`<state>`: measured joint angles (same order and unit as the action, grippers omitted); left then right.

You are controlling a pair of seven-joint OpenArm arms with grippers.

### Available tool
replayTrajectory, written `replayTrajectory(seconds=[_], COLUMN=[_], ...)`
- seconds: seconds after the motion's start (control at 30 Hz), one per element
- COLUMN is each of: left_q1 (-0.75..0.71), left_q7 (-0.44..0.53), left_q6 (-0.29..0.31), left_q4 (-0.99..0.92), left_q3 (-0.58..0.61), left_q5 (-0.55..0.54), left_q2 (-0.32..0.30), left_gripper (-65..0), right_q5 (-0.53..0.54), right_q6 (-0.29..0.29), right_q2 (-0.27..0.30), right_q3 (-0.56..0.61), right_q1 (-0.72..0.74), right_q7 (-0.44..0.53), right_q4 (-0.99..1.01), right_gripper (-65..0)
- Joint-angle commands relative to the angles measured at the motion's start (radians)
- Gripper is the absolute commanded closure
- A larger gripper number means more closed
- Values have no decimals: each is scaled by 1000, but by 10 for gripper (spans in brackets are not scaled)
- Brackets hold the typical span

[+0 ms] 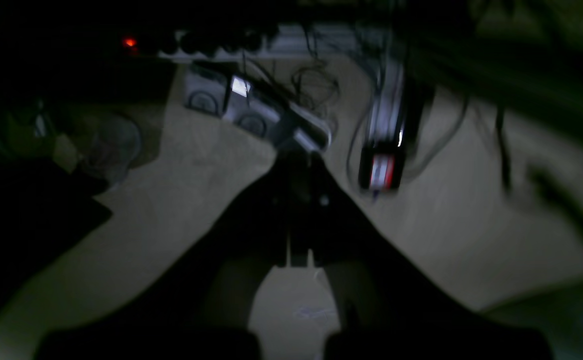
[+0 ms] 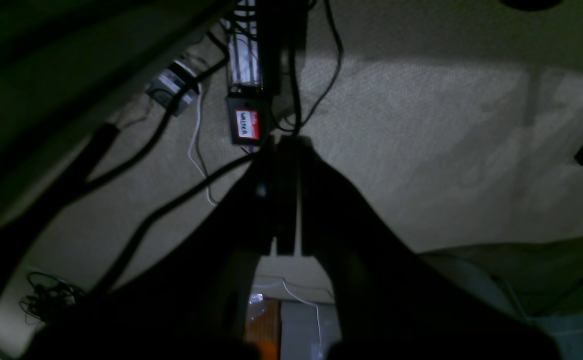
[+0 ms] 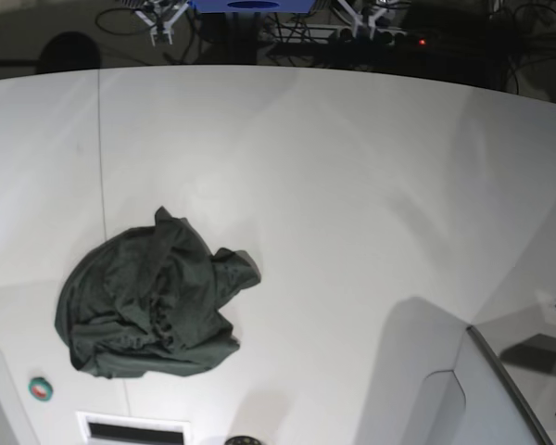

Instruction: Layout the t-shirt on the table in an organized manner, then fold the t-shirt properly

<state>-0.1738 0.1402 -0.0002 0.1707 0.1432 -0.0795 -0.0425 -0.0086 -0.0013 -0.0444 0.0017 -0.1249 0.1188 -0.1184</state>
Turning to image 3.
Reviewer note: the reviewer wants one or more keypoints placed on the dark green t-shirt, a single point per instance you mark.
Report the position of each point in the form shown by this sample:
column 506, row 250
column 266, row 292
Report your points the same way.
column 149, row 300

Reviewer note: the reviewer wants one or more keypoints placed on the black power strip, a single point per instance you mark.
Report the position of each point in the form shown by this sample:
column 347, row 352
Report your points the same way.
column 383, row 37

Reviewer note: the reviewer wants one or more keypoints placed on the black round knob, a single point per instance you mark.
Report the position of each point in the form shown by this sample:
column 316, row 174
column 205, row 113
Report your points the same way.
column 242, row 440

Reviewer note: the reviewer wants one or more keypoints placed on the blue box with oval hole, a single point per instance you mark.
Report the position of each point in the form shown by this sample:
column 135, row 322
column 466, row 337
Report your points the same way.
column 237, row 6

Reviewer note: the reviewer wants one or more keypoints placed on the black round stool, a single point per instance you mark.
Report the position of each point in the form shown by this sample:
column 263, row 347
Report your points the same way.
column 69, row 51

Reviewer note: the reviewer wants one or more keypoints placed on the red green emergency button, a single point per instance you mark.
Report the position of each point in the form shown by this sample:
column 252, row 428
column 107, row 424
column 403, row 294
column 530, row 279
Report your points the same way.
column 40, row 389

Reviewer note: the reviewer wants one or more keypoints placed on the grey metal rail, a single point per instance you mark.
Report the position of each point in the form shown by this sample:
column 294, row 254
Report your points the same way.
column 536, row 430

